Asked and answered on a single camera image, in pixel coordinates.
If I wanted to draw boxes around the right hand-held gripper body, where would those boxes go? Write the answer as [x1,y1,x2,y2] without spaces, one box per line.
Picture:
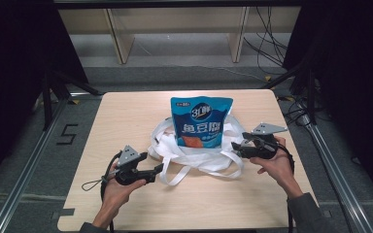
[238,121,288,160]

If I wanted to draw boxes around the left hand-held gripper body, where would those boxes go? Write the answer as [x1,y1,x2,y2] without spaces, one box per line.
[114,145,153,186]

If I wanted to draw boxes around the white cloth tote bag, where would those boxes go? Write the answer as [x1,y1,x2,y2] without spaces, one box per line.
[147,115,256,187]

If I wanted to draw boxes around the blue snack pouch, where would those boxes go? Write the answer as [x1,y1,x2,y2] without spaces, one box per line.
[170,95,234,150]

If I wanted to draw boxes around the person's left hand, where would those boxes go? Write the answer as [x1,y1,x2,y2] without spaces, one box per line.
[103,168,147,212]

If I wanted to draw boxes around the person's right hand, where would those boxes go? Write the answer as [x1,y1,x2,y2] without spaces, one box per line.
[249,135,295,195]

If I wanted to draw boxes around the black metal stand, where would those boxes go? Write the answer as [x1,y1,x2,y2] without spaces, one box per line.
[41,68,104,131]
[259,59,319,125]

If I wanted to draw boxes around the dark curtain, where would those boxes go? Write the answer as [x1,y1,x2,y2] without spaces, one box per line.
[0,0,90,192]
[281,0,373,208]

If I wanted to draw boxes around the light wooden shelf unit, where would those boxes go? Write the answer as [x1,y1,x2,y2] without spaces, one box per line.
[57,5,302,65]

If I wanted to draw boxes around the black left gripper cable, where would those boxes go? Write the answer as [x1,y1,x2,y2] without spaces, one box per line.
[100,150,124,233]

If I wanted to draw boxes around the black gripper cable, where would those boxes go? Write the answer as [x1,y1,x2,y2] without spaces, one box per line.
[276,143,296,233]
[100,150,124,233]

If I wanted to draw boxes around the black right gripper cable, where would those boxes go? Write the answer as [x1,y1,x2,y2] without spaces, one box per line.
[276,143,296,233]

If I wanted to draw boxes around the grey lanyard loop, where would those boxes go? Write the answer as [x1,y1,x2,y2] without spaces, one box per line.
[81,176,112,192]

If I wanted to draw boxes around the aluminium floor rail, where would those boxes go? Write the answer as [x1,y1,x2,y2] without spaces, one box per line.
[0,92,72,233]
[302,120,373,233]

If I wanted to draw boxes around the black floor cables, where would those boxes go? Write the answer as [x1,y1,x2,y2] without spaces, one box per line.
[242,6,289,77]

